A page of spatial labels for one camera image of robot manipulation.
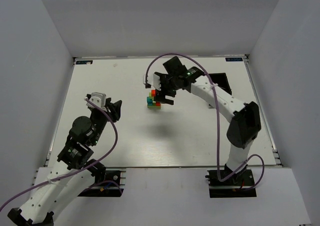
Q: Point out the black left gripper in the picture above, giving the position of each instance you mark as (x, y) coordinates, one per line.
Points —
(110, 108)

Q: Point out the long green arch block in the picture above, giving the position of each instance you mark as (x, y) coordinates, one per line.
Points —
(153, 107)

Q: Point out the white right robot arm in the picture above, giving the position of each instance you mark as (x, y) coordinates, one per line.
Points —
(243, 118)

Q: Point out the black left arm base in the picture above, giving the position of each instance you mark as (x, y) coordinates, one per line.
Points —
(110, 185)

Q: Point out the right blue table label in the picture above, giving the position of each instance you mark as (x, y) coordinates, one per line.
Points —
(234, 59)

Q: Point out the teal arch block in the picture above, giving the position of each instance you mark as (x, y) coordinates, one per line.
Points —
(150, 101)

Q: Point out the left blue table label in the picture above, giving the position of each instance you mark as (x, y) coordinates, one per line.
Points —
(84, 62)

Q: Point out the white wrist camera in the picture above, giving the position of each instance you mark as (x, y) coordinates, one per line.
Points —
(152, 82)
(98, 99)

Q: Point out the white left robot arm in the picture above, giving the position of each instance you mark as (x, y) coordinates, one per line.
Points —
(75, 171)

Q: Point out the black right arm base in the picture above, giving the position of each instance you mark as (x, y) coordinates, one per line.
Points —
(239, 188)

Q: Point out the blue table label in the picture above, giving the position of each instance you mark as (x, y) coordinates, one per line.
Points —
(234, 59)
(84, 62)

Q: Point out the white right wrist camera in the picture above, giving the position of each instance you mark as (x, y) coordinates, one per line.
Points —
(152, 82)

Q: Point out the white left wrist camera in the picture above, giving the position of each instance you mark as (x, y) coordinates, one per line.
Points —
(98, 99)

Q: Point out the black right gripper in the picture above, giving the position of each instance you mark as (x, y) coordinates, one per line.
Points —
(165, 84)

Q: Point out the black plastic bin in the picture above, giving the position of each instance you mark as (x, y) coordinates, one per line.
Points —
(222, 81)

